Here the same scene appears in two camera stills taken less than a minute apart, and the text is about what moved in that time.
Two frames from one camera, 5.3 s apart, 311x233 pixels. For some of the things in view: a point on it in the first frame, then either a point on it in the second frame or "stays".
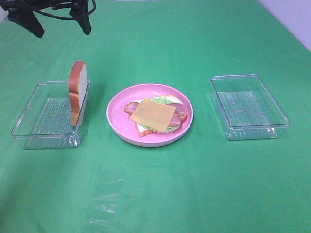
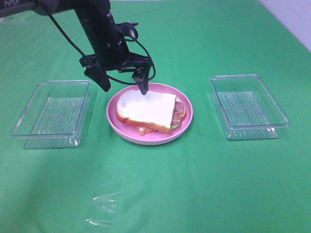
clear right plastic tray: [247, 109] stays
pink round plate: [122, 121] stays
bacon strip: [130, 107] to [179, 113]
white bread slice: [77, 84] to [153, 110]
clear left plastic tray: [45, 122] stays
